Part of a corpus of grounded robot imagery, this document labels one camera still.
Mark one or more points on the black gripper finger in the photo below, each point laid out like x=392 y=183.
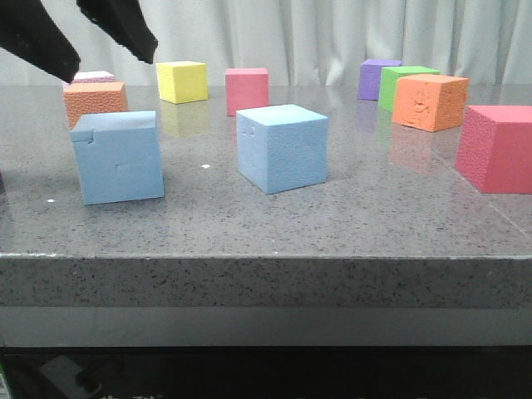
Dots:
x=124 y=22
x=28 y=32

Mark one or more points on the blue dented foam cube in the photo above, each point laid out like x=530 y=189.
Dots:
x=118 y=156

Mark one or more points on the light blue foam cube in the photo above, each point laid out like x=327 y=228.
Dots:
x=282 y=147

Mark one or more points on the pink foam cube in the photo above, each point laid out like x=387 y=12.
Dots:
x=90 y=77

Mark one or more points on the yellow foam cube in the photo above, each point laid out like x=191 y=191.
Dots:
x=182 y=82

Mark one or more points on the orange foam cube left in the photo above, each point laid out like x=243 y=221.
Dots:
x=89 y=98

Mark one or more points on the orange foam cube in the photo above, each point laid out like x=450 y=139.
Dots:
x=89 y=98
x=430 y=102

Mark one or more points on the red foam cube back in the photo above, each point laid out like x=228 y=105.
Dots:
x=246 y=88

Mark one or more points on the purple foam cube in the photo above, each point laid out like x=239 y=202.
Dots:
x=370 y=77

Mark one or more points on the green foam cube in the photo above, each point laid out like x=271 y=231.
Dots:
x=389 y=78

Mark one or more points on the orange foam cube right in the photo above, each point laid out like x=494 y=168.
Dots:
x=430 y=102

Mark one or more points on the large red foam cube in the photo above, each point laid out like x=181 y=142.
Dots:
x=494 y=153

